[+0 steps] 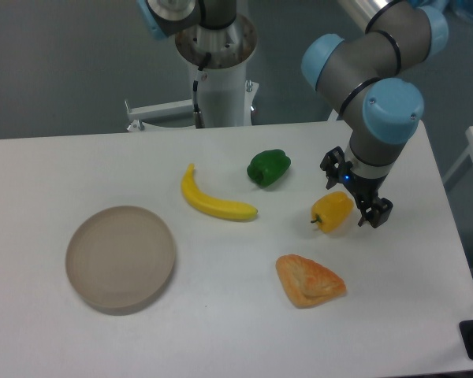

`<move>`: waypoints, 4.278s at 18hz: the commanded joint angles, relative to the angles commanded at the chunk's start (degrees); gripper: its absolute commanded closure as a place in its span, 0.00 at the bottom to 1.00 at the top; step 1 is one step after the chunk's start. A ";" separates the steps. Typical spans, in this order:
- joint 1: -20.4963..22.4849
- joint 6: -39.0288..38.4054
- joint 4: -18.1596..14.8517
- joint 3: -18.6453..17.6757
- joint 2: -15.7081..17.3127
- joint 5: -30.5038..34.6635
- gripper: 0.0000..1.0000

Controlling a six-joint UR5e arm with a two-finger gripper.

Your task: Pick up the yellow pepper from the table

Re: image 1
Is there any beige round plate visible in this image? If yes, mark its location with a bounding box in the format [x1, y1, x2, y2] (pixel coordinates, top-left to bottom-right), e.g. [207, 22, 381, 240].
[65, 206, 176, 316]

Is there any yellow bell pepper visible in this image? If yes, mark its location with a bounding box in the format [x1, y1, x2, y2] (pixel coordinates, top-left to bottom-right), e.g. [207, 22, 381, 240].
[311, 191, 354, 233]

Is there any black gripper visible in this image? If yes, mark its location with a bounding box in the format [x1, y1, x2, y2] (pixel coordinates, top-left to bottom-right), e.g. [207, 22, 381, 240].
[319, 146, 393, 228]

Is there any white metal base bracket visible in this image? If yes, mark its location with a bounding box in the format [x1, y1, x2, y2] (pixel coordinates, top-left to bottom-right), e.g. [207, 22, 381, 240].
[125, 80, 259, 132]

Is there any black cable on pedestal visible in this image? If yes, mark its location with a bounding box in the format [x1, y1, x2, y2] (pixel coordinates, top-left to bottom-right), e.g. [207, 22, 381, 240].
[192, 51, 212, 129]

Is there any green bell pepper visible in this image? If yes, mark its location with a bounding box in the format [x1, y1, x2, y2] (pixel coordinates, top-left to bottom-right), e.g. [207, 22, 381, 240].
[247, 149, 291, 187]

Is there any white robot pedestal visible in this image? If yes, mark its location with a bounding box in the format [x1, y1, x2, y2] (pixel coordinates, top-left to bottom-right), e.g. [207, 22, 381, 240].
[175, 13, 257, 128]

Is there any triangular pastry turnover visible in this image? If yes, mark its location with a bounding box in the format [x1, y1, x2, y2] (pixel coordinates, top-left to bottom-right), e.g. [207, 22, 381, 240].
[275, 254, 347, 308]

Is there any yellow banana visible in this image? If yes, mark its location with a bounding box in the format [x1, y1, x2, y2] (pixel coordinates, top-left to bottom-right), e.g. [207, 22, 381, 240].
[181, 164, 258, 221]

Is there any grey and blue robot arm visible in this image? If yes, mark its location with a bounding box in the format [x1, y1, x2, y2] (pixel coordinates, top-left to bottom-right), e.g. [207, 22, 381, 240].
[138, 1, 449, 227]

